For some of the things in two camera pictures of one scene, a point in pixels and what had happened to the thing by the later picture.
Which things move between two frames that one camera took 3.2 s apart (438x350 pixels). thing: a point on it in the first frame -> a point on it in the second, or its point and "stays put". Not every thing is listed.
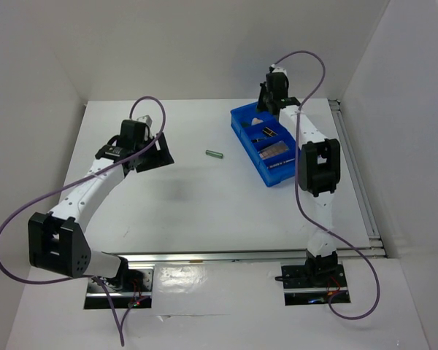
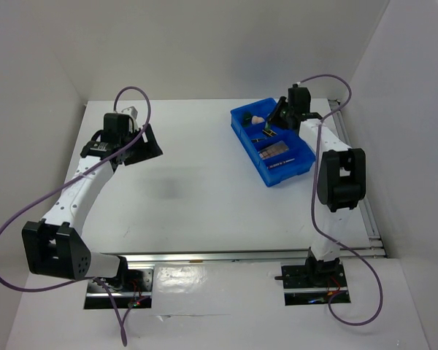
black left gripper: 160,157 -> 148,149
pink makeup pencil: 277,164 stays put
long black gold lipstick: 269,131 stays put
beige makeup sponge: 255,121 stays put
